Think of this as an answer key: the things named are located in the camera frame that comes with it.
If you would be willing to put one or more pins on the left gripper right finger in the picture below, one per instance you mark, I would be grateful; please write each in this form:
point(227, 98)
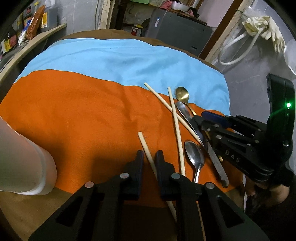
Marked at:
point(172, 185)

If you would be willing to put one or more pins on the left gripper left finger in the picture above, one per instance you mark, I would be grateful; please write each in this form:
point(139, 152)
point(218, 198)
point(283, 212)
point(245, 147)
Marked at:
point(127, 185)

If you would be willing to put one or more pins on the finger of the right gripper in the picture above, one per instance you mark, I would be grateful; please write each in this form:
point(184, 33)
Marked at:
point(208, 132)
point(222, 118)

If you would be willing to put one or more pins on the steel knife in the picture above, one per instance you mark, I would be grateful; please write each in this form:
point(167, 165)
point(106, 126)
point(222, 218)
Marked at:
point(188, 116)

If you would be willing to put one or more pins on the wooden chopstick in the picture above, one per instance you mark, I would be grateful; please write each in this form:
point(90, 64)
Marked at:
point(197, 138)
point(178, 134)
point(154, 169)

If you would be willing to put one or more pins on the right hand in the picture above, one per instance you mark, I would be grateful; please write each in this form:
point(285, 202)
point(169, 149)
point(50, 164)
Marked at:
point(260, 195)

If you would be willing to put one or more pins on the small steel spoon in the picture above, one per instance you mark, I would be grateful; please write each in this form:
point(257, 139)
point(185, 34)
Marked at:
point(196, 157)

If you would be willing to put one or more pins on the gold spoon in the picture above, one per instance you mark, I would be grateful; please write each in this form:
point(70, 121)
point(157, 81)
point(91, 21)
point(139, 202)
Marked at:
point(183, 95)

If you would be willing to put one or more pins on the white mesh bag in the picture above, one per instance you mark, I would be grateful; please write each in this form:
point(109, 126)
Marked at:
point(290, 55)

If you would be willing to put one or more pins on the striped blue orange cloth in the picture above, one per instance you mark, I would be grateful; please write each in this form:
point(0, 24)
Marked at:
point(83, 100)

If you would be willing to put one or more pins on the white rubber gloves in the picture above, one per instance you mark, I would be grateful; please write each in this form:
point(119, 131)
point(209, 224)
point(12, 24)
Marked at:
point(265, 27)

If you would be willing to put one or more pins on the white utensil caddy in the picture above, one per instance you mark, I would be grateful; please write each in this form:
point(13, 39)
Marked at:
point(26, 168)

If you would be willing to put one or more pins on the grey mini fridge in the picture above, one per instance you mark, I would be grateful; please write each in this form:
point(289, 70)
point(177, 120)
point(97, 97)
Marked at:
point(177, 30)

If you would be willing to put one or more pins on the brown spice packet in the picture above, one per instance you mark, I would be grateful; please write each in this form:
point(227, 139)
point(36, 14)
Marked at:
point(35, 23)

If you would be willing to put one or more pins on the large oil jug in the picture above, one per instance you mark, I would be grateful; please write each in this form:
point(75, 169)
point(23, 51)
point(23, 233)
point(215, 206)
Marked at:
point(50, 16)

